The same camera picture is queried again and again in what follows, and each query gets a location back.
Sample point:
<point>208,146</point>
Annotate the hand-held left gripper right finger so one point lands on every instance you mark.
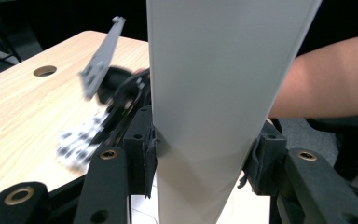
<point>268,161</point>

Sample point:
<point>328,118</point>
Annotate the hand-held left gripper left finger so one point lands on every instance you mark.
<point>138,155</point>

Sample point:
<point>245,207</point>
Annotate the white desk lamp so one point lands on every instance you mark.
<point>214,77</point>

